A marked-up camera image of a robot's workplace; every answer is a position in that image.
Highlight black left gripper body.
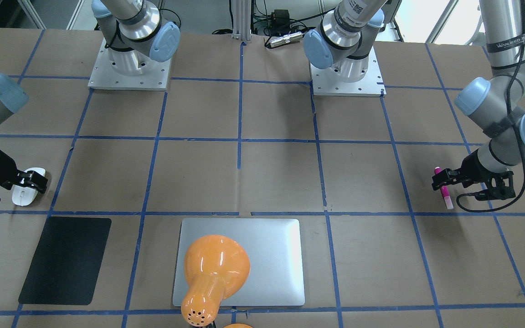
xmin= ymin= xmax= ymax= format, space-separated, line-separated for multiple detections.
xmin=455 ymin=151 xmax=490 ymax=186

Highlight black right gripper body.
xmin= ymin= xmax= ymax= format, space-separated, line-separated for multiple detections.
xmin=0 ymin=150 xmax=19 ymax=188

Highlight pink highlighter pen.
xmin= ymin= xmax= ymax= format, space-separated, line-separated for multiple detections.
xmin=440 ymin=185 xmax=454 ymax=210

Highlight white computer mouse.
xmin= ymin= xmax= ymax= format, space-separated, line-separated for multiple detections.
xmin=12 ymin=167 xmax=46 ymax=207

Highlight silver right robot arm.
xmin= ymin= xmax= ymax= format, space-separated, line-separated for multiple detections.
xmin=0 ymin=0 xmax=180 ymax=194

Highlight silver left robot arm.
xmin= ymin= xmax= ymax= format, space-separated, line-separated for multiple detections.
xmin=303 ymin=0 xmax=525 ymax=196

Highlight black mousepad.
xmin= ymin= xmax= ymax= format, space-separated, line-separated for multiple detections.
xmin=18 ymin=216 xmax=111 ymax=306

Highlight silver closed laptop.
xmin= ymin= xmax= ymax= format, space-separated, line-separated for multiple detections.
xmin=172 ymin=218 xmax=305 ymax=307

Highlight orange desk lamp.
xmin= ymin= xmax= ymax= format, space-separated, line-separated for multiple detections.
xmin=180 ymin=235 xmax=251 ymax=328

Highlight silver metal cylinder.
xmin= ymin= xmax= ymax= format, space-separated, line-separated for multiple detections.
xmin=264 ymin=31 xmax=304 ymax=49

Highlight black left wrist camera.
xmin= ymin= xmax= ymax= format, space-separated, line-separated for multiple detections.
xmin=474 ymin=170 xmax=516 ymax=201

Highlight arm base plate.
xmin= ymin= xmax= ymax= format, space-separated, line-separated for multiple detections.
xmin=309 ymin=48 xmax=387 ymax=97
xmin=87 ymin=39 xmax=172 ymax=92

